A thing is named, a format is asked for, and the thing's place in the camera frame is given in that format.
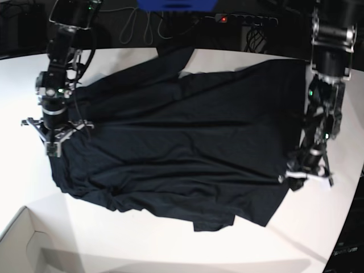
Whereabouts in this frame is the white plastic bin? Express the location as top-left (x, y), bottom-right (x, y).
top-left (1, 206), bottom-right (85, 272)

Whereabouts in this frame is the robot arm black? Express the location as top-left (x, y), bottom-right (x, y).
top-left (22, 1), bottom-right (102, 158)
top-left (280, 1), bottom-right (363, 191)

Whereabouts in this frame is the blue box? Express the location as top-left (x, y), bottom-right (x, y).
top-left (137, 0), bottom-right (218, 12)

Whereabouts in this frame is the black long-sleeve t-shirt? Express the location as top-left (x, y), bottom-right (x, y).
top-left (50, 48), bottom-right (307, 231)

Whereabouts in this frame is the black power strip red switch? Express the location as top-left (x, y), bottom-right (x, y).
top-left (214, 13), bottom-right (279, 27)

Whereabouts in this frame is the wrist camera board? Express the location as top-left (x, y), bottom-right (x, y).
top-left (44, 142), bottom-right (62, 158)

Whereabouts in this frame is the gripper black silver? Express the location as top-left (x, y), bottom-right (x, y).
top-left (278, 147), bottom-right (334, 191)
top-left (21, 107), bottom-right (94, 150)

